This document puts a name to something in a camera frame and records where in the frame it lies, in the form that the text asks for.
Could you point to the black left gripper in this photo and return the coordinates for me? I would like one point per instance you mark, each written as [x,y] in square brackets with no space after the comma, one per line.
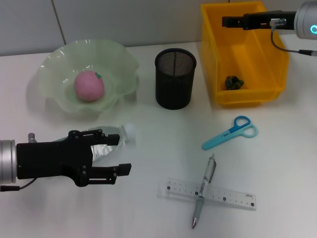
[49,160]

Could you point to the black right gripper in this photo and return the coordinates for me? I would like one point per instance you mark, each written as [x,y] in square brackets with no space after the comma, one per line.
[257,19]

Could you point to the clear green-label water bottle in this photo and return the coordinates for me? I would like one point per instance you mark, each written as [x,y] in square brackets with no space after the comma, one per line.
[129,131]

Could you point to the green plastic wrapper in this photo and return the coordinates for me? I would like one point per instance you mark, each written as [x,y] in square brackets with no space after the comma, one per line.
[232,83]

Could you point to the pink toy peach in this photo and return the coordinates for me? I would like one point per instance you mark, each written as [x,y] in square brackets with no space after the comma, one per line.
[88,86]

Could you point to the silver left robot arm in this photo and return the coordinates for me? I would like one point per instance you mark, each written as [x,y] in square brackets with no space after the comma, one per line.
[7,161]

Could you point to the black mesh pen holder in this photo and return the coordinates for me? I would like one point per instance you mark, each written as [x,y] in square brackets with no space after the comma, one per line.
[173,91]

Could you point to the green wavy glass fruit plate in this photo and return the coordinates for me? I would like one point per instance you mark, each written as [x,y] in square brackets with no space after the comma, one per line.
[54,74]

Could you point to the silver ballpoint pen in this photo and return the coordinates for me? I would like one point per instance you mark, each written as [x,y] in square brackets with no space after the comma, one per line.
[199,205]

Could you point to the blue scissors with cover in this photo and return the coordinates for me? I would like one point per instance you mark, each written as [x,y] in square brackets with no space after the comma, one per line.
[218,141]

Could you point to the transparent plastic ruler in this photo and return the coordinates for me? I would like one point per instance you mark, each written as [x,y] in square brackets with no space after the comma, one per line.
[232,198]

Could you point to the yellow plastic bin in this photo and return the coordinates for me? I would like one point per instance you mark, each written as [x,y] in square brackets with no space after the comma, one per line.
[247,62]

